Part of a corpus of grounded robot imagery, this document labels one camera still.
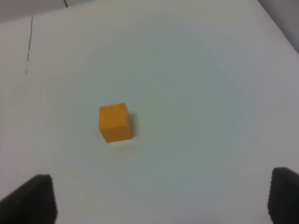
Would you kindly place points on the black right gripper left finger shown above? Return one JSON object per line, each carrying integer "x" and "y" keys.
{"x": 32, "y": 203}

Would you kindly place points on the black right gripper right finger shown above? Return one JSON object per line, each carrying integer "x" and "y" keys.
{"x": 283, "y": 202}

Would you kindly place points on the orange cube block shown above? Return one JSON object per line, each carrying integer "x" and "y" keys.
{"x": 115, "y": 123}

